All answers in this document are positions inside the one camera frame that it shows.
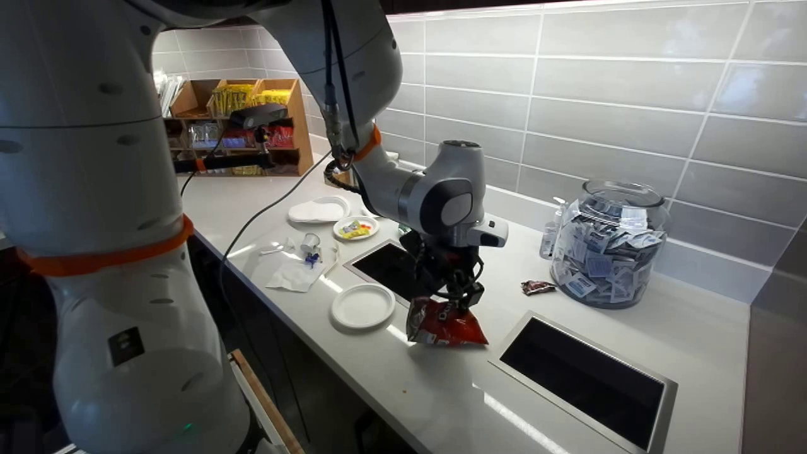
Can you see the wooden condiment organizer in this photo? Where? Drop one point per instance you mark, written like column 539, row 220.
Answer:
column 229, row 151

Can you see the small clear sanitizer bottle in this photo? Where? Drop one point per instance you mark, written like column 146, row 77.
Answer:
column 551, row 241

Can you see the wooden edged furniture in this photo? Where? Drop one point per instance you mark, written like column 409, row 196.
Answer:
column 266, row 400

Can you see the small plate with yellow food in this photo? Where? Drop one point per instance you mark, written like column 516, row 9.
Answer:
column 358, row 227

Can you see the white crumpled bag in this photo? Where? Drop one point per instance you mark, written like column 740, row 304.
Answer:
column 168, row 90

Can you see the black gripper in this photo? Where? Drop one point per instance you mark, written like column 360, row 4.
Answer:
column 451, row 273

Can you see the small dark snack wrapper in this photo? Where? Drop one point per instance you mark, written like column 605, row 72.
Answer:
column 539, row 288

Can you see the white round plate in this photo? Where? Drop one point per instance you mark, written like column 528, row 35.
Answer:
column 363, row 309

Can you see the small clear blue item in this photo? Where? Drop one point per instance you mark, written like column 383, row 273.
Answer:
column 312, row 249

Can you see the glass jar of packets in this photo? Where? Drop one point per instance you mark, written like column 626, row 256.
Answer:
column 606, row 254

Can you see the clear plastic bag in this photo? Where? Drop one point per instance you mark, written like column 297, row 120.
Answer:
column 279, row 267

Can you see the red Doritos chip bag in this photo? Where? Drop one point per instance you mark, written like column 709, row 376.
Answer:
column 445, row 331

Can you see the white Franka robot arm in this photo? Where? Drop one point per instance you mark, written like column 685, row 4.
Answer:
column 110, row 254

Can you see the white oval plate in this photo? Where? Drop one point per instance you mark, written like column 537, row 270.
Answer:
column 317, row 209

